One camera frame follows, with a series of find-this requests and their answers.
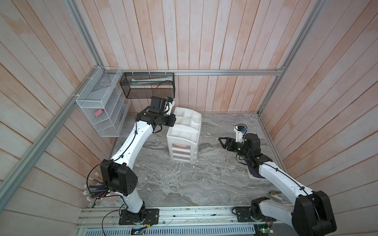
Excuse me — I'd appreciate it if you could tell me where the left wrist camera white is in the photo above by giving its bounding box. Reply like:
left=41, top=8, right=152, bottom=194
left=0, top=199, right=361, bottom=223
left=163, top=97, right=175, bottom=116

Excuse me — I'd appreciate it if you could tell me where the bundle of pencils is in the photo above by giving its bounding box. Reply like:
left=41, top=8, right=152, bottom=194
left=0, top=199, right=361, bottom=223
left=83, top=173, right=110, bottom=202

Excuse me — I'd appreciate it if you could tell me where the dark blue notebook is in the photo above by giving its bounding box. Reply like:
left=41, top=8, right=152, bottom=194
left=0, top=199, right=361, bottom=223
left=247, top=166, right=264, bottom=179

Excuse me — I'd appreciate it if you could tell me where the black mesh wall basket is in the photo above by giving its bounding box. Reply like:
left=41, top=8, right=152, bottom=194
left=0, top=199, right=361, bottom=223
left=120, top=72, right=176, bottom=99

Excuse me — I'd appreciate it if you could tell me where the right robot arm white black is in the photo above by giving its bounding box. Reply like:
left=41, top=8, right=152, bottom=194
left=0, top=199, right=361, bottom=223
left=219, top=131, right=337, bottom=236

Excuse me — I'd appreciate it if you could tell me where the pink eraser block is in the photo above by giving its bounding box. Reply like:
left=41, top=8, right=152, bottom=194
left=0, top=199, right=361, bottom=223
left=94, top=109, right=104, bottom=117

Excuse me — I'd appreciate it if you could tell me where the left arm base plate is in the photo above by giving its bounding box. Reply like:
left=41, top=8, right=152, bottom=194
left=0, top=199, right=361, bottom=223
left=119, top=208, right=159, bottom=226

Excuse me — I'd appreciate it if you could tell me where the white wire wall shelf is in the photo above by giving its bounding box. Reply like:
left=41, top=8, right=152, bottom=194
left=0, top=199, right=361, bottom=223
left=76, top=66, right=131, bottom=137

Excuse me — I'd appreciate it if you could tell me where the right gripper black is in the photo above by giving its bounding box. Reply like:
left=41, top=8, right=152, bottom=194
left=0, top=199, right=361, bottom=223
left=219, top=137, right=251, bottom=160

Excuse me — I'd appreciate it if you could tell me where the white plastic drawer organizer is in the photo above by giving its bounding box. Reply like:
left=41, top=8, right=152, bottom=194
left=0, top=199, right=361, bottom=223
left=166, top=107, right=202, bottom=164

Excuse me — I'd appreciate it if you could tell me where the aluminium front rail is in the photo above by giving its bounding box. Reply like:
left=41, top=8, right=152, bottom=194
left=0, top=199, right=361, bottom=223
left=76, top=206, right=240, bottom=228

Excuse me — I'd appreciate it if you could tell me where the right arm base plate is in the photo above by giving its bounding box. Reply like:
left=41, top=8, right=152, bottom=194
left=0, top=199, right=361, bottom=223
left=231, top=206, right=277, bottom=223

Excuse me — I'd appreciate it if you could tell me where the aluminium back wall rail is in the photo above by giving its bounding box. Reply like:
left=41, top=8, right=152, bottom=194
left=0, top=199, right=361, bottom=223
left=120, top=69, right=283, bottom=76

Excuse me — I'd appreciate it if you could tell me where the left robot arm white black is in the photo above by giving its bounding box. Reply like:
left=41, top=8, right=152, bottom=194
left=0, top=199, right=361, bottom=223
left=100, top=111, right=176, bottom=222

